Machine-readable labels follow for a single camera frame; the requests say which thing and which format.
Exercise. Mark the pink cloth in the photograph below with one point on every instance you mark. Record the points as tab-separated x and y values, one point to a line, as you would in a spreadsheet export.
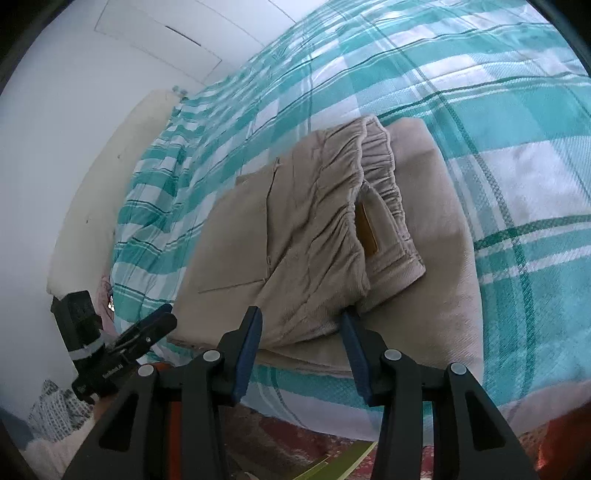
102	295

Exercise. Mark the teal plaid blanket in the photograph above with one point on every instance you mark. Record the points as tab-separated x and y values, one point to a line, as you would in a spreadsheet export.
508	161

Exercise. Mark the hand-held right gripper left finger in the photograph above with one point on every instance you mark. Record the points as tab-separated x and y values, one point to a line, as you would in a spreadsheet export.
247	355

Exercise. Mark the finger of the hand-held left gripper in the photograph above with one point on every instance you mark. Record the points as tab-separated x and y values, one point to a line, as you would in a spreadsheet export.
147	330

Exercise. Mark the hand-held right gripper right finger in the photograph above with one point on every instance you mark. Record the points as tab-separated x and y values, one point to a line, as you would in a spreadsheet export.
358	360

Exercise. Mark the white wardrobe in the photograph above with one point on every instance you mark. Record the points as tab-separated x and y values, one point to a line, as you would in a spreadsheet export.
152	32

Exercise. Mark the beige pants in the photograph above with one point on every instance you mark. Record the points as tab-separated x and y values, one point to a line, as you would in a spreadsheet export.
300	240

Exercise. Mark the red patterned rug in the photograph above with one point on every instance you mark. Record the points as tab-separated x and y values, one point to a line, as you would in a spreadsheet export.
286	434

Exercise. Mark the grey patterned cloth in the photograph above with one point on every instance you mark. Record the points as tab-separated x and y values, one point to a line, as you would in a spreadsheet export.
55	410

